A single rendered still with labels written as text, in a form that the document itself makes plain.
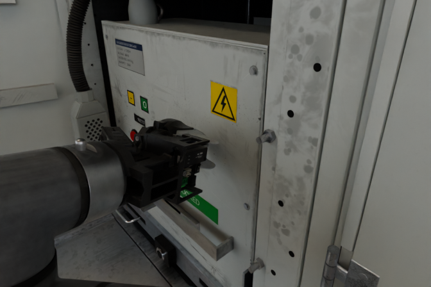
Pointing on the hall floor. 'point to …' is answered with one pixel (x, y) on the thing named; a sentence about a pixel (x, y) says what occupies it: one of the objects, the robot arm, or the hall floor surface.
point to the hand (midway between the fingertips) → (199, 142)
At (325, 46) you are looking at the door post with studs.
